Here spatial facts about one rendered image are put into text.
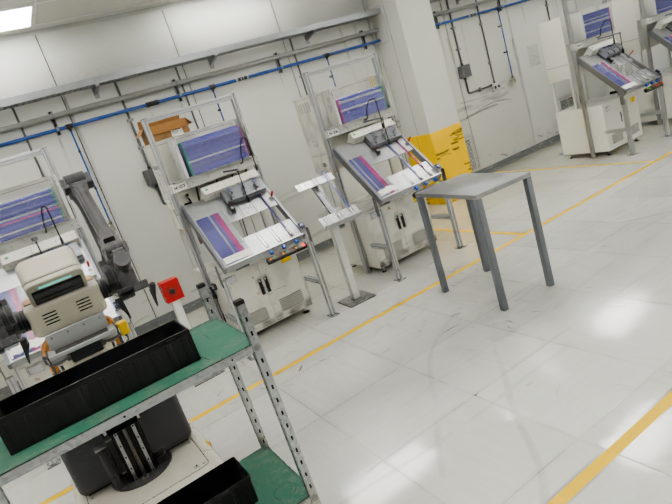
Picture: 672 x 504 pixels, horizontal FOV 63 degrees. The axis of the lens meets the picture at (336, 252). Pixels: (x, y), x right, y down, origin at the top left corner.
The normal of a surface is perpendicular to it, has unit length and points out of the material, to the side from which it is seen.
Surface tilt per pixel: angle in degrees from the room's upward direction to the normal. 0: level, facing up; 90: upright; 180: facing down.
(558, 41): 90
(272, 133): 90
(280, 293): 90
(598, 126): 90
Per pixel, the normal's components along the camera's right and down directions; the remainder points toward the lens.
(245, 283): 0.50, 0.07
